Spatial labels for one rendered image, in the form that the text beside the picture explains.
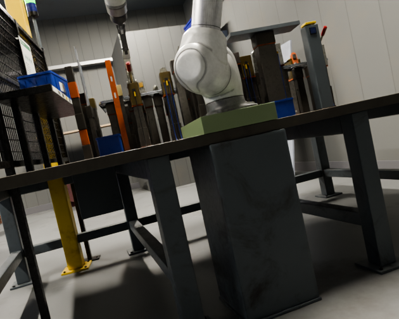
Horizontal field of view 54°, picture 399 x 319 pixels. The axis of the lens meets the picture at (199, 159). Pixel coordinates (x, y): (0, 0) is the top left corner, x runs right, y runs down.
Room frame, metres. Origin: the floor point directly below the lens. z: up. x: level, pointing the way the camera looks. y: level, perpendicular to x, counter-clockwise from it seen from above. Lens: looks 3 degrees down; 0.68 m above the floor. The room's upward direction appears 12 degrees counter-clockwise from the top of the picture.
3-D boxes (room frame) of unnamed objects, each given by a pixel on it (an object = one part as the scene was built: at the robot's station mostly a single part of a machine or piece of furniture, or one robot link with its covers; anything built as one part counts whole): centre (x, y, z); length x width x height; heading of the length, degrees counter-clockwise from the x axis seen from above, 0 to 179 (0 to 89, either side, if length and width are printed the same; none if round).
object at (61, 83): (2.03, 0.69, 1.10); 0.30 x 0.17 x 0.13; 3
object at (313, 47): (2.06, -0.71, 0.92); 0.08 x 0.08 x 0.44; 8
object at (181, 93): (2.08, 0.02, 0.91); 0.07 x 0.05 x 0.42; 8
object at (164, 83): (2.08, 0.08, 0.88); 0.11 x 0.07 x 0.37; 8
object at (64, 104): (2.00, 0.69, 1.02); 0.90 x 0.22 x 0.03; 8
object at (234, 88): (1.53, -0.14, 0.92); 0.18 x 0.16 x 0.22; 159
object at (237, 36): (2.03, -0.45, 1.16); 0.37 x 0.14 x 0.02; 98
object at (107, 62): (2.09, 0.37, 0.95); 0.03 x 0.01 x 0.50; 98
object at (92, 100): (2.35, 0.58, 0.88); 0.08 x 0.08 x 0.36; 8
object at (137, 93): (2.08, 0.26, 0.87); 0.10 x 0.07 x 0.35; 8
